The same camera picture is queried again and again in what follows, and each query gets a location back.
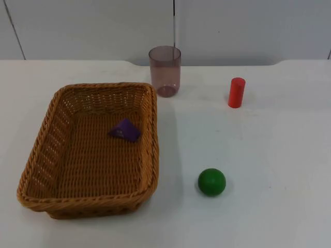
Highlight purple triangular block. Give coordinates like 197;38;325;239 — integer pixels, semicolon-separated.
108;118;142;143

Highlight red cylinder block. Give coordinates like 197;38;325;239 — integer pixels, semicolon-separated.
228;76;246;109

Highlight pale brown wicker basket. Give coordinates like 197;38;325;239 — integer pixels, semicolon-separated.
17;82;159;220

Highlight clear cup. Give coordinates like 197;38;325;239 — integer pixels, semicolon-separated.
148;45;182;98

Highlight green ball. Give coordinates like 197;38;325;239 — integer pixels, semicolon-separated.
198;168;227;198

